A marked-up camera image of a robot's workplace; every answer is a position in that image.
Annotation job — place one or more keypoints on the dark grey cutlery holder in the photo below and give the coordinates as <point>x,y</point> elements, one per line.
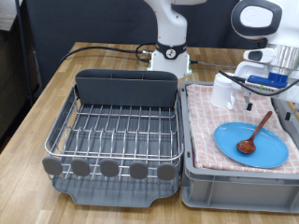
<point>124,90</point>

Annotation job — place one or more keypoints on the grey plastic crate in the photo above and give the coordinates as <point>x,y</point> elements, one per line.
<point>218,193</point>

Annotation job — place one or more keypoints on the grey plastic drain tray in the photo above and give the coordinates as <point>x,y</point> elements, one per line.
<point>102,194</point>

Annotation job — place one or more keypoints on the blue plate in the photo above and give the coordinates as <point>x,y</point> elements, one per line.
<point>264,152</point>

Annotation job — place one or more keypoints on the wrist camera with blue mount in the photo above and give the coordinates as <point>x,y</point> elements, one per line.
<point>267,80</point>

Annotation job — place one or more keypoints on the pink checked towel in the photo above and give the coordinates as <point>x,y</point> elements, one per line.
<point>202,124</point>

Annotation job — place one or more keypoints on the brown wooden spoon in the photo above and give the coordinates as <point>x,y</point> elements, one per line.
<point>246,146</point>

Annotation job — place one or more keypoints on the white mug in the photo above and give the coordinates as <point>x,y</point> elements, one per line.
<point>221,90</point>

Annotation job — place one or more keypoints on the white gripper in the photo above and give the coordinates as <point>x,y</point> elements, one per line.
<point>249,67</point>

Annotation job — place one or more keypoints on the dark partition panel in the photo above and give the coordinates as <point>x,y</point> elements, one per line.
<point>46,25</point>

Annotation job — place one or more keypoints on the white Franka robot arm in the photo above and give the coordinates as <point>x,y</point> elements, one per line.
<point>171,28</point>

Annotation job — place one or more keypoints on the dark metal pole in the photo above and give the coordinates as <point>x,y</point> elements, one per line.
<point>24,46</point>

